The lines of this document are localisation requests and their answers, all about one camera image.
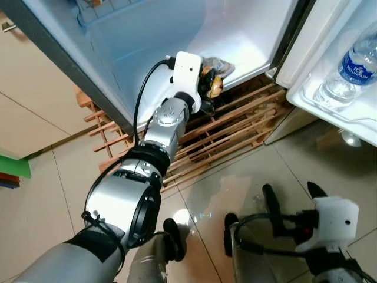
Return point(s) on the brown pastry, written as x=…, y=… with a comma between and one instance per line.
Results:
x=218, y=79

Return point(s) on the clear blue label water bottle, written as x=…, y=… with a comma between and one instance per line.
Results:
x=353, y=68

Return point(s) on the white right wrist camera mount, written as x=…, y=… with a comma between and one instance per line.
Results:
x=336, y=221

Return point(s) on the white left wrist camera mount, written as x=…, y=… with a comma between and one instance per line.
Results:
x=187, y=73

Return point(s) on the grey robot right leg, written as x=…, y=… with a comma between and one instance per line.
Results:
x=250, y=268

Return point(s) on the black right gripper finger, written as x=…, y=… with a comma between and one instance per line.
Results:
x=317, y=190
x=272, y=206

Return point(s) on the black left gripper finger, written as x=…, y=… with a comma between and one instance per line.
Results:
x=205, y=75

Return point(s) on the grey robot left leg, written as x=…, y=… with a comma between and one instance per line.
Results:
x=147, y=265

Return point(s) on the clear blue fridge drawer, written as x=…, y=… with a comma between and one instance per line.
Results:
x=147, y=9

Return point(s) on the white fridge door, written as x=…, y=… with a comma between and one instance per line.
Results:
x=330, y=17

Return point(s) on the grey mini fridge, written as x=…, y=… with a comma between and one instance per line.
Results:
x=118, y=47

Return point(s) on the wooden slatted rack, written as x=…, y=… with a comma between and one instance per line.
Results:
x=235, y=118

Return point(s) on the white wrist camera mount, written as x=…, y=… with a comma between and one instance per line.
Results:
x=187, y=73
x=336, y=221

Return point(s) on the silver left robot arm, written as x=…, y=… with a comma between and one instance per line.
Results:
x=121, y=200

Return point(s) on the green plastic board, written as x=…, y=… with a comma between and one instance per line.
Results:
x=15, y=166

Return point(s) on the beige kitchen cabinet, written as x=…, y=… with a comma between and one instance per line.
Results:
x=35, y=88

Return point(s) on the grey robot leg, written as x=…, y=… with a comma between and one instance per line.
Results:
x=250, y=268
x=147, y=265

